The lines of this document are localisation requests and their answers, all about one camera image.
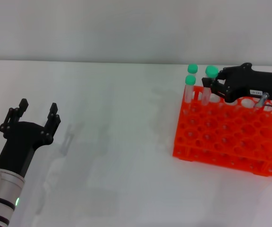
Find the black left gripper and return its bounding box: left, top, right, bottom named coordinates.
left=0, top=98, right=62, bottom=178

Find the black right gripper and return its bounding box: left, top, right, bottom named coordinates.
left=202, top=62, right=272, bottom=104

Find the green-capped clear test tube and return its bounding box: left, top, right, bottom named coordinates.
left=182, top=75, right=197, bottom=116
left=201, top=65, right=220, bottom=106
left=187, top=64, right=199, bottom=101

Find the orange plastic test tube rack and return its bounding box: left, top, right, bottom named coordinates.
left=172, top=85, right=272, bottom=177

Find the silver connector with black cable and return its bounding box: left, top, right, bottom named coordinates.
left=254, top=92, right=272, bottom=112

